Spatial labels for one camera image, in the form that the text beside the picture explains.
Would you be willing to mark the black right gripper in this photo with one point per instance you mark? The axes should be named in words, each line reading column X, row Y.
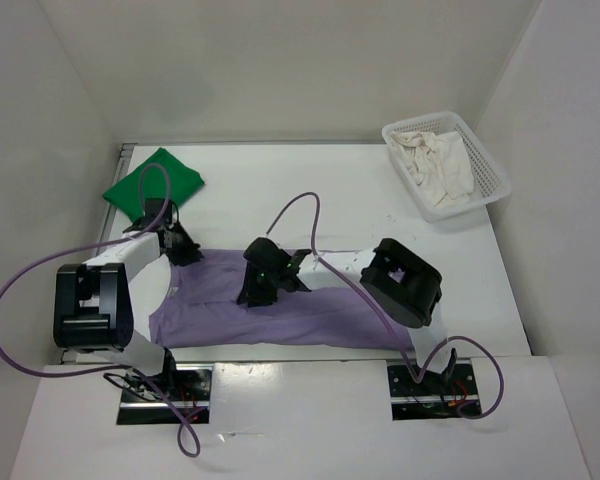
column 251, row 291

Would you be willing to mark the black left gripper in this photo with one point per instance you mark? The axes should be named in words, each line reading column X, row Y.
column 191, row 251

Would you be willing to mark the lavender t shirt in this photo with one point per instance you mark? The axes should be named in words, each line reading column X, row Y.
column 201, row 309

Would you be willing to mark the green t shirt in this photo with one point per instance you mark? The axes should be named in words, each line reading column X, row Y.
column 125, row 196

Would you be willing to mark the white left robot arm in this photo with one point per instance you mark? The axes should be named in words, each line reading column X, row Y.
column 151, row 359

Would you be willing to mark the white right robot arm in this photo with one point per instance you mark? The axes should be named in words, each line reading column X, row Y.
column 402, row 285

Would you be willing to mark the cream t shirt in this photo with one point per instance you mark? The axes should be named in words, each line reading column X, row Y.
column 439, row 165

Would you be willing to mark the white plastic basket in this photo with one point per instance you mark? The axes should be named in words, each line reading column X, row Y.
column 490, row 179

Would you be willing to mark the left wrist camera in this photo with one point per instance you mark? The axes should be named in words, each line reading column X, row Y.
column 159, row 213

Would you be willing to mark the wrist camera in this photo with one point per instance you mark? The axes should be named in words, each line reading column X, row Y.
column 159, row 213
column 266, row 256

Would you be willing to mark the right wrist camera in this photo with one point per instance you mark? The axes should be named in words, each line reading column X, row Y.
column 266, row 256

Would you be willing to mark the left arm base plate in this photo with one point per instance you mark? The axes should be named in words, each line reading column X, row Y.
column 190, row 392

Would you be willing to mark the aluminium table edge rail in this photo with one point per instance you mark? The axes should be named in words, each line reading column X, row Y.
column 100, row 250

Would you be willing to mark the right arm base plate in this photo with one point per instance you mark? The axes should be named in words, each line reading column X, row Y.
column 431, row 399

